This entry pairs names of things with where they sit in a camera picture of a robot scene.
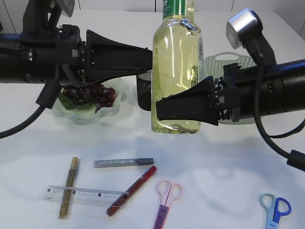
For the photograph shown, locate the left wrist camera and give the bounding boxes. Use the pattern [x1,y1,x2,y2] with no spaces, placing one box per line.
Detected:
[22,0,75,31]

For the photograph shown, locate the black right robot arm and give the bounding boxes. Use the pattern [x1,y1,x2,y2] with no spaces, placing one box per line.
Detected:
[156,60,305,125]

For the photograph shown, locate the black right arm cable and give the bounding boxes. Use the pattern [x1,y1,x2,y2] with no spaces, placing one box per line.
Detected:
[252,53,305,172]

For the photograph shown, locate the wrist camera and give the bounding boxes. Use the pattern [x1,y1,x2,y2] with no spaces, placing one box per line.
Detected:
[226,8,276,66]
[22,0,75,31]

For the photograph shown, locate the clear plastic ruler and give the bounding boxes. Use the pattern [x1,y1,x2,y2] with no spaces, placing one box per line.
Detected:
[41,186,126,207]

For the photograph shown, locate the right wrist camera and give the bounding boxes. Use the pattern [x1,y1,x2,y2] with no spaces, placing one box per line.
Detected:
[226,8,276,66]

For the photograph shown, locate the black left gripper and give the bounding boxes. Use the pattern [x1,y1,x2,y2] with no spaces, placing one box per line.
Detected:
[55,24,153,83]

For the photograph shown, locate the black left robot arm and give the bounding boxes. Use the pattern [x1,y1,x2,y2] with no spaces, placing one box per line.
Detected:
[0,24,153,86]

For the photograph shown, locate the pink handled scissors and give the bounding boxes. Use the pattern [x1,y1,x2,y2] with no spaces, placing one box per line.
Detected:
[153,180,183,229]

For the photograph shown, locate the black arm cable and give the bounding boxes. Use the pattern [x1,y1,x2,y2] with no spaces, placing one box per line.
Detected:
[252,53,305,172]
[0,64,62,139]

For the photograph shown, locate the green woven plastic basket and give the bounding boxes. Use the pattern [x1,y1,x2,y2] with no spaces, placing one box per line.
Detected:
[202,52,259,125]

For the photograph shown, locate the blue handled scissors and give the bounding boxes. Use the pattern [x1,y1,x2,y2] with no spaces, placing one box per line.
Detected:
[259,193,292,229]

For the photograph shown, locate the red artificial grape bunch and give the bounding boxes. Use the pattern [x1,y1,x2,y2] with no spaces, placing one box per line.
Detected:
[58,83,116,112]

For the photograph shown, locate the red marker pen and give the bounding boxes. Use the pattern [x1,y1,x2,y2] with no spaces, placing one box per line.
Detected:
[106,166,157,217]

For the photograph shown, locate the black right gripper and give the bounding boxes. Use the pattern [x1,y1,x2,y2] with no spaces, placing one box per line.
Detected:
[156,63,241,126]

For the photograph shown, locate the yellow liquid plastic bottle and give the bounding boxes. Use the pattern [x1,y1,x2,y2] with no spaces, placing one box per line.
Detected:
[151,0,204,134]

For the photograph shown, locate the black mesh pen holder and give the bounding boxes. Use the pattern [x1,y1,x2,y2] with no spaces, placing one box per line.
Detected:
[136,70,152,111]

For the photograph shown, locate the green wavy plastic plate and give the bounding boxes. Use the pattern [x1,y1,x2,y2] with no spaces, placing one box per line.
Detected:
[51,78,127,124]

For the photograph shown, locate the silver glitter pen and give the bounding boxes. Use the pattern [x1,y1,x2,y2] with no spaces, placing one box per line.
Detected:
[93,158,154,168]

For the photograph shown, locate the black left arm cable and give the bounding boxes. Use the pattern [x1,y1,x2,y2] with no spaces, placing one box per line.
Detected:
[0,64,62,139]

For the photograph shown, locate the gold glitter pen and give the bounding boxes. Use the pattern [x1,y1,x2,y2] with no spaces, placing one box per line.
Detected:
[59,156,80,220]

